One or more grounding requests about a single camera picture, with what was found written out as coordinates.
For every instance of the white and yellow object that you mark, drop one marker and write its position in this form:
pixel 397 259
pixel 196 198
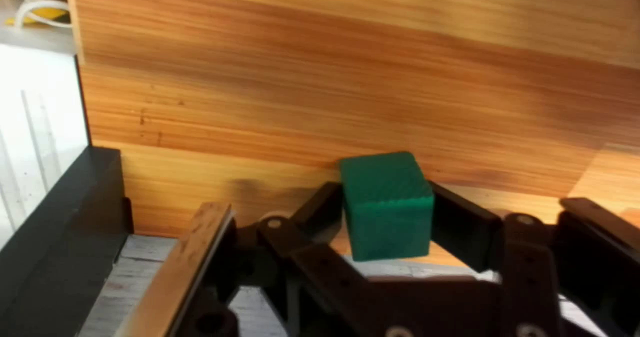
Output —
pixel 35 13

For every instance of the green cube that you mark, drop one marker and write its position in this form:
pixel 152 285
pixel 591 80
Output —
pixel 387 207

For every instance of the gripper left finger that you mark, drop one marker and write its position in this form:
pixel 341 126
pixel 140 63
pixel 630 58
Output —
pixel 300 262

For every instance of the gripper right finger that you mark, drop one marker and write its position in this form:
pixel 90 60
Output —
pixel 530 277

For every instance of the wooden plank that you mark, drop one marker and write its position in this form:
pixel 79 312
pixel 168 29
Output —
pixel 180 272

